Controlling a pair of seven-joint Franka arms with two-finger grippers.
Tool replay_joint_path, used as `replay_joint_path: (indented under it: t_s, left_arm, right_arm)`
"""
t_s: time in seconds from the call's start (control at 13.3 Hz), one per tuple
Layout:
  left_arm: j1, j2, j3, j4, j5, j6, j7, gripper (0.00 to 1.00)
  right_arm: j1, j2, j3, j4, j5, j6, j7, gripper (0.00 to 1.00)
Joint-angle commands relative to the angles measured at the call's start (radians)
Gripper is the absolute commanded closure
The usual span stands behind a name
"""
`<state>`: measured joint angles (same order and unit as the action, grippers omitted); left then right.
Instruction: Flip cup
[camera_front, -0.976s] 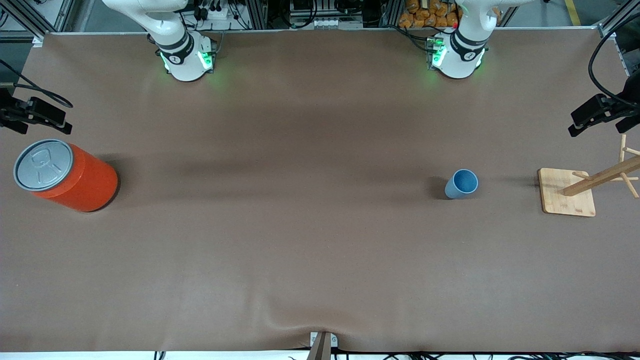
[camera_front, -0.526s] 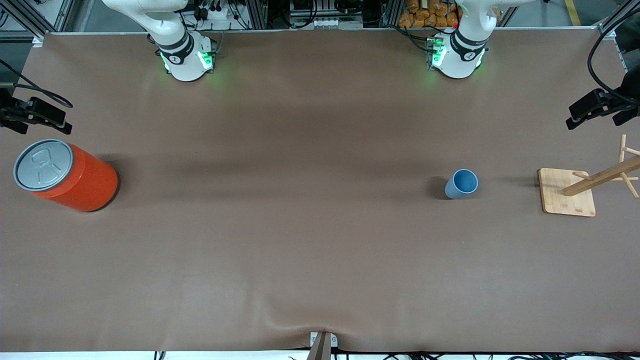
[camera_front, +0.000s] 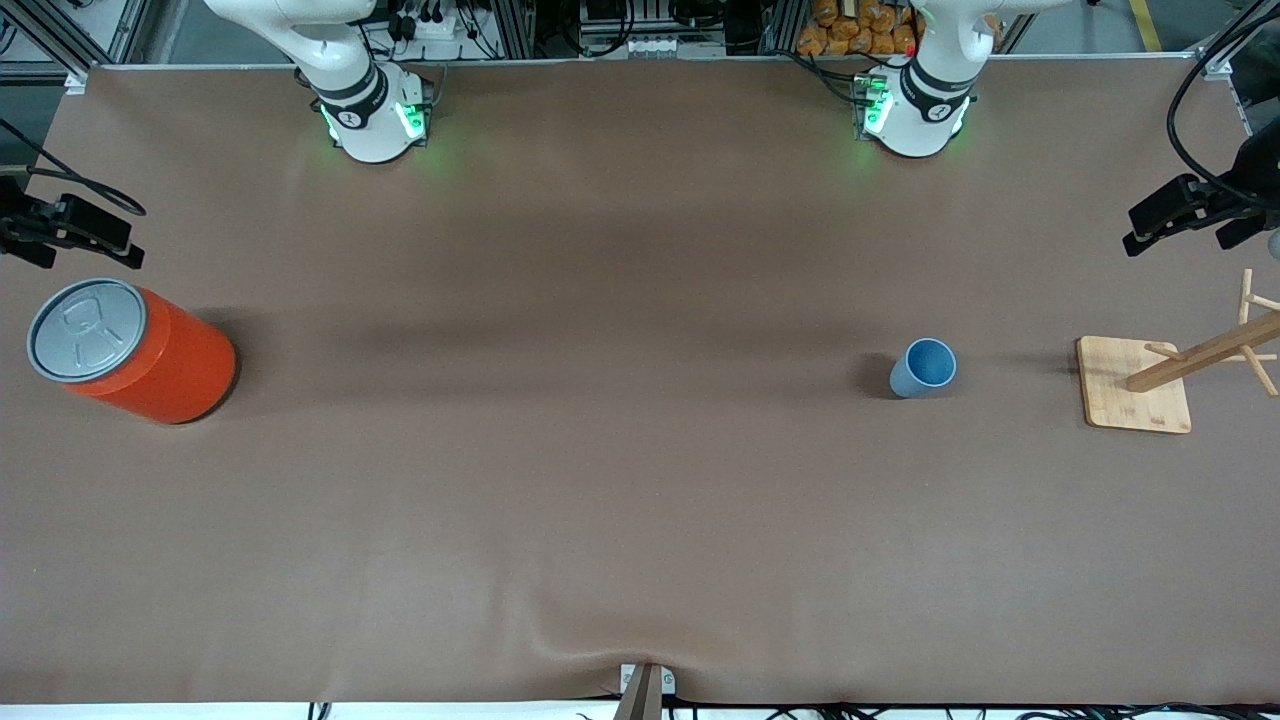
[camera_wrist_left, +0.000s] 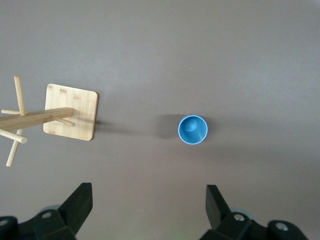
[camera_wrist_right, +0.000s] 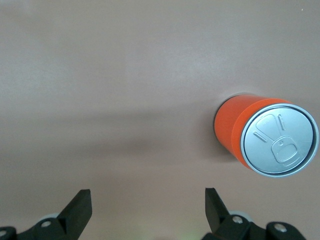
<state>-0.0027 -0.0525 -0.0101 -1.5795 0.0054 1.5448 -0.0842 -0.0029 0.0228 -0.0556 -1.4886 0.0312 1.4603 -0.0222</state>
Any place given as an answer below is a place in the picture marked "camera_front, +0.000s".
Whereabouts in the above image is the light blue plastic cup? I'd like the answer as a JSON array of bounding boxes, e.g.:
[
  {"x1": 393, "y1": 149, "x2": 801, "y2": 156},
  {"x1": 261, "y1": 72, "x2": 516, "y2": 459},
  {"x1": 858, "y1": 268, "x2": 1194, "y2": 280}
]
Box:
[{"x1": 889, "y1": 337, "x2": 959, "y2": 400}]

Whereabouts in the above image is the orange can with silver lid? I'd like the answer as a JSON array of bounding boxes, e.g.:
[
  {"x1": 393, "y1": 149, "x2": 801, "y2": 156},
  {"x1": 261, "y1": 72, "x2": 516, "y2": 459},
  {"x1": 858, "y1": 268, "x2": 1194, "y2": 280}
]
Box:
[{"x1": 26, "y1": 277, "x2": 239, "y2": 426}]

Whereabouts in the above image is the wooden mug tree stand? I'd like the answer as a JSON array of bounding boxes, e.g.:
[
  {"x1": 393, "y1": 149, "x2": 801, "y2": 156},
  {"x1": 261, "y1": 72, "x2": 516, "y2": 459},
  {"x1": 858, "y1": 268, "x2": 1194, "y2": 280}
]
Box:
[{"x1": 1075, "y1": 268, "x2": 1280, "y2": 435}]

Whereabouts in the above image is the bag of orange snacks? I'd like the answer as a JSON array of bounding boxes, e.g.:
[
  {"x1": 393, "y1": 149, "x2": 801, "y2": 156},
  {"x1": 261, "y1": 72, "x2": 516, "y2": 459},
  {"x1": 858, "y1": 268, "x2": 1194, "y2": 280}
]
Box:
[{"x1": 796, "y1": 0, "x2": 923, "y2": 58}]

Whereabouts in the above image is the power strip with black plugs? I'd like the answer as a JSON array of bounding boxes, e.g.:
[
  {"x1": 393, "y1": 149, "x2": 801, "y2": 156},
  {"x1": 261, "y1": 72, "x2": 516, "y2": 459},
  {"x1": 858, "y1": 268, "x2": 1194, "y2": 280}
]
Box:
[{"x1": 385, "y1": 0, "x2": 473, "y2": 43}]

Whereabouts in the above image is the white power strip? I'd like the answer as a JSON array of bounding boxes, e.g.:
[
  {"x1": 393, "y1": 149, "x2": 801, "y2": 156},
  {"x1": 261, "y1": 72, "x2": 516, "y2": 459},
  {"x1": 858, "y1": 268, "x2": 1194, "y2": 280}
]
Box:
[{"x1": 578, "y1": 33, "x2": 729, "y2": 59}]

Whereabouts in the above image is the brown table cover mat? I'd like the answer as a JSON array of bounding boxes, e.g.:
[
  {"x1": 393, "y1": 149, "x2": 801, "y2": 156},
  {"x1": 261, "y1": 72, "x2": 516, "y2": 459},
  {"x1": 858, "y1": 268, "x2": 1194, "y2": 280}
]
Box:
[{"x1": 0, "y1": 58, "x2": 1280, "y2": 706}]

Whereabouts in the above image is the metal table edge clamp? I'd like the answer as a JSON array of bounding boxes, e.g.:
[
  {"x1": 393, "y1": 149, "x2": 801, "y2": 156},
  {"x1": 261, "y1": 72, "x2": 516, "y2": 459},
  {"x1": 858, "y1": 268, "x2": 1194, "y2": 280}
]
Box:
[{"x1": 618, "y1": 662, "x2": 677, "y2": 720}]

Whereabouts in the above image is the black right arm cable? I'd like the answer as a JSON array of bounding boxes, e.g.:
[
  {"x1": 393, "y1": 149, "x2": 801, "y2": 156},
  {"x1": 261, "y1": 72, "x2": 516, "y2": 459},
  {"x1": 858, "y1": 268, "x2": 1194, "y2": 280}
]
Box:
[{"x1": 0, "y1": 118, "x2": 148, "y2": 217}]

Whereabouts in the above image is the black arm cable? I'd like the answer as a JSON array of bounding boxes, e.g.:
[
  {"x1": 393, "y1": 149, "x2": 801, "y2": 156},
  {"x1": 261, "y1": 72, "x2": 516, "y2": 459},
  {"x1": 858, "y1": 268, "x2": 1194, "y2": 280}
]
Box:
[
  {"x1": 0, "y1": 118, "x2": 148, "y2": 217},
  {"x1": 1167, "y1": 5, "x2": 1280, "y2": 206}
]

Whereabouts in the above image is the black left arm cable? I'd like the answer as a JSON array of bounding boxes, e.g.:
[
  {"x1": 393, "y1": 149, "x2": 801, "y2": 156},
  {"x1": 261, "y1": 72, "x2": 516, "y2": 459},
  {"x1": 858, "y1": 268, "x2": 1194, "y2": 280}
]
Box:
[{"x1": 1167, "y1": 5, "x2": 1280, "y2": 206}]

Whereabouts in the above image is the aluminium frame post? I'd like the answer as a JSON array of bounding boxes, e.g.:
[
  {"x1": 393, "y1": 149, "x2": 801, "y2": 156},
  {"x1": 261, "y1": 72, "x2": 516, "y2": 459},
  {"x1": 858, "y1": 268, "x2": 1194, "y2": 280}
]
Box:
[
  {"x1": 0, "y1": 0, "x2": 153, "y2": 93},
  {"x1": 1195, "y1": 0, "x2": 1280, "y2": 79}
]

